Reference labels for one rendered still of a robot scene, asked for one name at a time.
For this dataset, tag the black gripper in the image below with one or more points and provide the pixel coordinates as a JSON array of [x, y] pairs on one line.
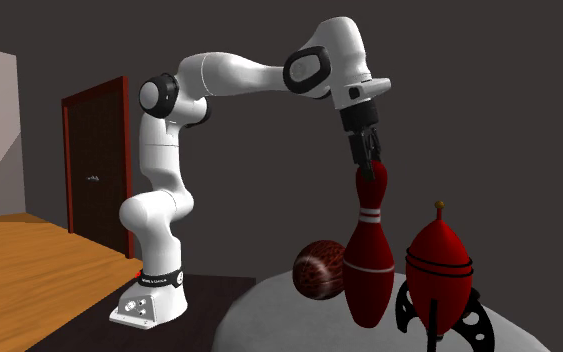
[[360, 117]]

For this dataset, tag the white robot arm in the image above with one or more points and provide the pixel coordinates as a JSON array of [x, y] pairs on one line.
[[161, 166]]

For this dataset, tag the red bowling pin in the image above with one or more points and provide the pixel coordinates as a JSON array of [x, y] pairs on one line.
[[368, 273]]

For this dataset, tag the dark brown patterned ball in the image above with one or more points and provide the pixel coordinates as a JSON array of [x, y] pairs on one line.
[[317, 270]]

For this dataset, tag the red toy rocket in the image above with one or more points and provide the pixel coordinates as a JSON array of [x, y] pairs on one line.
[[437, 278]]

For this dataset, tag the grey round table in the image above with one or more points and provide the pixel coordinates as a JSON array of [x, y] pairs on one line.
[[281, 326]]

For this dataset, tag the dark robot stand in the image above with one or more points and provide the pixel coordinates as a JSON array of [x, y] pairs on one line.
[[208, 302]]

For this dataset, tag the dark brown door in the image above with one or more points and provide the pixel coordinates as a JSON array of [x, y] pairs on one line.
[[98, 166]]

